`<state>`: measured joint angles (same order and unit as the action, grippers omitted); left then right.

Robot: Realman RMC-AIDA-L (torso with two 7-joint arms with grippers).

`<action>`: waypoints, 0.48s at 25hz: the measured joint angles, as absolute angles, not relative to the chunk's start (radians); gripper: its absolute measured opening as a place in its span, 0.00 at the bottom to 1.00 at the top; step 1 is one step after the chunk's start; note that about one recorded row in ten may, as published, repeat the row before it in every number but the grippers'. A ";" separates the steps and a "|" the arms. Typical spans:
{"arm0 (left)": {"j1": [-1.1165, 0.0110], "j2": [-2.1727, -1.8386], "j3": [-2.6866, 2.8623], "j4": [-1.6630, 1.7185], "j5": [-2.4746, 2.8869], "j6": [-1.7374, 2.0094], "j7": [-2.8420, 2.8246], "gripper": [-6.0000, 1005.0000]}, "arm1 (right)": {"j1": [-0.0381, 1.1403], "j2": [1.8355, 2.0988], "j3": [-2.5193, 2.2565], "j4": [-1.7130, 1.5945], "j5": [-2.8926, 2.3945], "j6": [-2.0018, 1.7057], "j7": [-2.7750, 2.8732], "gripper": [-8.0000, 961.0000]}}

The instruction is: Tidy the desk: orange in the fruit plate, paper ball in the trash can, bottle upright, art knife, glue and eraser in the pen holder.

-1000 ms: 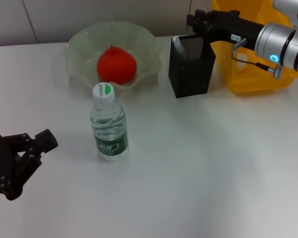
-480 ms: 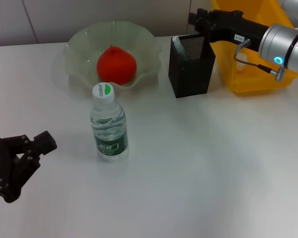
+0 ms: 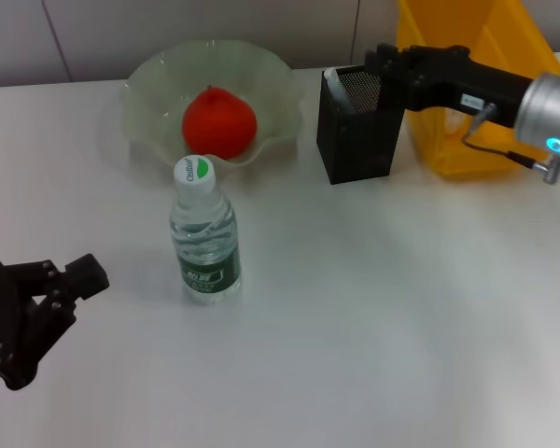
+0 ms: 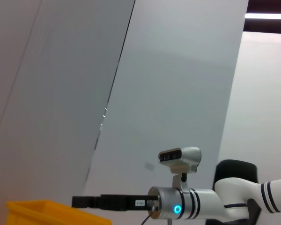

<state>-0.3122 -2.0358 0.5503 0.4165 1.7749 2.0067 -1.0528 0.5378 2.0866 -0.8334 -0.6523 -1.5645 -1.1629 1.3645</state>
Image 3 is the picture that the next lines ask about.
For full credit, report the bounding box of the silver right gripper cable plug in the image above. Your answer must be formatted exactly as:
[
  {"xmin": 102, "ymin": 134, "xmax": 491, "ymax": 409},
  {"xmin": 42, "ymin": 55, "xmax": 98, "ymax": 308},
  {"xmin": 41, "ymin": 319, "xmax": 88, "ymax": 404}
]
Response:
[{"xmin": 461, "ymin": 102, "xmax": 514, "ymax": 158}]

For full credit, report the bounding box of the black mesh pen holder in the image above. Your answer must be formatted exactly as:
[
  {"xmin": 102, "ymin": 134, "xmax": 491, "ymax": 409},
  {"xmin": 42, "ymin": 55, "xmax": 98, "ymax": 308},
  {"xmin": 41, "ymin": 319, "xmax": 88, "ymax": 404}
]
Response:
[{"xmin": 315, "ymin": 63, "xmax": 406, "ymax": 187}]

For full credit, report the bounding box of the yellow plastic bin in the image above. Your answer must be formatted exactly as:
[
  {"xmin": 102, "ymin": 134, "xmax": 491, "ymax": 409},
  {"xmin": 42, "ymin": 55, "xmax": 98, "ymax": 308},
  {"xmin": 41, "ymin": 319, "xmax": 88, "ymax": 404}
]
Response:
[{"xmin": 394, "ymin": 0, "xmax": 560, "ymax": 182}]

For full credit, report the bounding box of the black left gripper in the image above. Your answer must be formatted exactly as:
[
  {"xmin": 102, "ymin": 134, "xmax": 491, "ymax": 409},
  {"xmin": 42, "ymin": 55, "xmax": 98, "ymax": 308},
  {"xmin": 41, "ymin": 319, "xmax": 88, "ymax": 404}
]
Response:
[{"xmin": 0, "ymin": 253, "xmax": 111, "ymax": 392}]

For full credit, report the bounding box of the green utility knife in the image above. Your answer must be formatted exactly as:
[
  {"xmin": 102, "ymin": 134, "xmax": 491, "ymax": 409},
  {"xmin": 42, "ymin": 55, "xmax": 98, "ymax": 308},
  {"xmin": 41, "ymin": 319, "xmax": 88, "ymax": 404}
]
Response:
[{"xmin": 323, "ymin": 67, "xmax": 356, "ymax": 114}]

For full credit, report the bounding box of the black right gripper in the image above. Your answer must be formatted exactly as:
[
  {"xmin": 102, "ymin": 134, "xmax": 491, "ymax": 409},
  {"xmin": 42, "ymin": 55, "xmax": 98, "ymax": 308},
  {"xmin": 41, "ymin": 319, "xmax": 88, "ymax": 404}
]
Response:
[{"xmin": 364, "ymin": 43, "xmax": 537, "ymax": 131}]

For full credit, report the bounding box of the clear green-label water bottle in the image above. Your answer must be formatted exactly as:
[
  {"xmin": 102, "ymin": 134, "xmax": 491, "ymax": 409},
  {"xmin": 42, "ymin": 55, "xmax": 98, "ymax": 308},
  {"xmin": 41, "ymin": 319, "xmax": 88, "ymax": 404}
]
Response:
[{"xmin": 169, "ymin": 156, "xmax": 243, "ymax": 307}]

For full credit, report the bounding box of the silver right arm cable connector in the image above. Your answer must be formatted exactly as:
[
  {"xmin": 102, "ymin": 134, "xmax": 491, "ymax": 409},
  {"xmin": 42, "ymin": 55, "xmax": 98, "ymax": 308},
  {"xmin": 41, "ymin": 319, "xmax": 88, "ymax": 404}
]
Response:
[{"xmin": 508, "ymin": 148, "xmax": 560, "ymax": 187}]

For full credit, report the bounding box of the white paper ball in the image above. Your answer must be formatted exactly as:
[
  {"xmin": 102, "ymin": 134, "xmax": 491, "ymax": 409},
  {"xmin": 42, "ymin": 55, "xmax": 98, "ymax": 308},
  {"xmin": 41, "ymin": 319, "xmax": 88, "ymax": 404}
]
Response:
[{"xmin": 445, "ymin": 110, "xmax": 467, "ymax": 136}]

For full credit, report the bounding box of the pale green wavy fruit plate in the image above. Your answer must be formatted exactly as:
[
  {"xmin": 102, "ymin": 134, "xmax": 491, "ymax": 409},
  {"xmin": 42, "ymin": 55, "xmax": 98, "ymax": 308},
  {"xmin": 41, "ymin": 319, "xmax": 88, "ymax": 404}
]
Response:
[{"xmin": 120, "ymin": 39, "xmax": 305, "ymax": 186}]

